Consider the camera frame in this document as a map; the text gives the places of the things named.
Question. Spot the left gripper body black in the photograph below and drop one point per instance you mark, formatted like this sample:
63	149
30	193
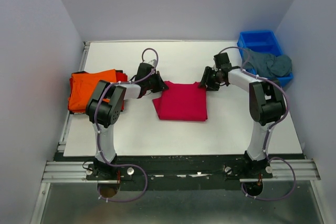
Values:
151	82

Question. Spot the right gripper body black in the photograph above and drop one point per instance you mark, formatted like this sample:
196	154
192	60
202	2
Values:
214	83

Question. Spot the magenta t shirt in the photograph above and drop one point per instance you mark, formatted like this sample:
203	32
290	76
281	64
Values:
182	102

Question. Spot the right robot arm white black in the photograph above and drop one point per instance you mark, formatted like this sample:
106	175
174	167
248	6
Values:
268	104

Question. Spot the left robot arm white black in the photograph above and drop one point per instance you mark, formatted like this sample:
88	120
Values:
105	106

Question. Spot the grey t shirt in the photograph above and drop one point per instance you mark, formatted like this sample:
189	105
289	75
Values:
267	65

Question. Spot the blue plastic bin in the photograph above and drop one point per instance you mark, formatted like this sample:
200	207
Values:
263	41

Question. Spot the folded orange t shirt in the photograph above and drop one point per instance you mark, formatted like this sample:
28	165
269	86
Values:
84	90

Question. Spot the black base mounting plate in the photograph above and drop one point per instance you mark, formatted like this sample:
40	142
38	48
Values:
178	172

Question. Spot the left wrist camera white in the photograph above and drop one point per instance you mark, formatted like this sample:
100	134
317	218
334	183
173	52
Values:
152	62

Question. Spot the aluminium frame rail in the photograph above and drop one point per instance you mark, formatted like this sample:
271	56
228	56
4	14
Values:
289	166

